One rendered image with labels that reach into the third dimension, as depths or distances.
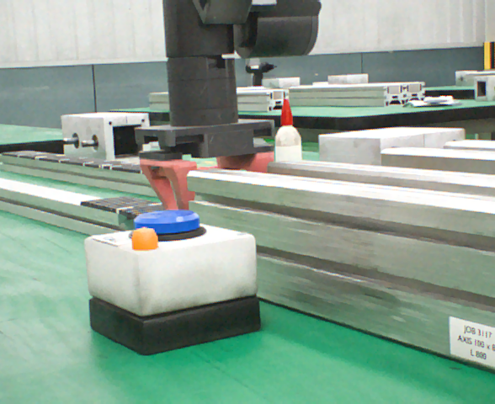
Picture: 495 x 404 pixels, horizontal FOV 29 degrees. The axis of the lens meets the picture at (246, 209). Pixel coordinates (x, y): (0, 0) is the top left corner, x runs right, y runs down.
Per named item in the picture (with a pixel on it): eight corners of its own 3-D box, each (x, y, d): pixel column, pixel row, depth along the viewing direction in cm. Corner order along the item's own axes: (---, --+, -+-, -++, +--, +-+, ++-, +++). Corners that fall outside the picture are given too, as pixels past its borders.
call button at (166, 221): (125, 245, 60) (122, 213, 60) (181, 236, 62) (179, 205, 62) (153, 253, 56) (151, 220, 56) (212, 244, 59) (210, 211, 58)
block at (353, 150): (301, 238, 90) (296, 137, 89) (402, 221, 97) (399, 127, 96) (362, 250, 83) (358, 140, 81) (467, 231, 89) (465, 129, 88)
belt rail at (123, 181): (-1, 170, 183) (-2, 154, 183) (20, 167, 186) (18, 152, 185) (283, 219, 102) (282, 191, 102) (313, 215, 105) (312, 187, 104)
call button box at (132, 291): (88, 329, 61) (81, 231, 60) (220, 303, 66) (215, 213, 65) (144, 357, 54) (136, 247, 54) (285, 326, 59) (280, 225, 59)
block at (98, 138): (71, 168, 177) (67, 117, 176) (127, 162, 184) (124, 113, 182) (94, 172, 169) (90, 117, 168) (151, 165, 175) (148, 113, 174)
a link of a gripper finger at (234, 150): (281, 237, 82) (275, 127, 80) (207, 250, 78) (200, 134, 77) (239, 229, 87) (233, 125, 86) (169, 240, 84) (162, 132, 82)
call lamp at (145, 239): (127, 248, 55) (125, 227, 55) (151, 244, 56) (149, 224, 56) (139, 252, 54) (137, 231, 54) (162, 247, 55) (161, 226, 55)
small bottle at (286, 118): (272, 181, 140) (268, 99, 138) (293, 178, 141) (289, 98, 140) (285, 183, 136) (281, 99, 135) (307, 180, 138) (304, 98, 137)
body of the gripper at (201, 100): (278, 141, 81) (273, 52, 80) (169, 153, 75) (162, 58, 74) (237, 139, 86) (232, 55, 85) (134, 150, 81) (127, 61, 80)
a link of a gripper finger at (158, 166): (256, 241, 80) (249, 130, 79) (180, 254, 77) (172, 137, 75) (215, 232, 86) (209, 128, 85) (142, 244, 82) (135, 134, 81)
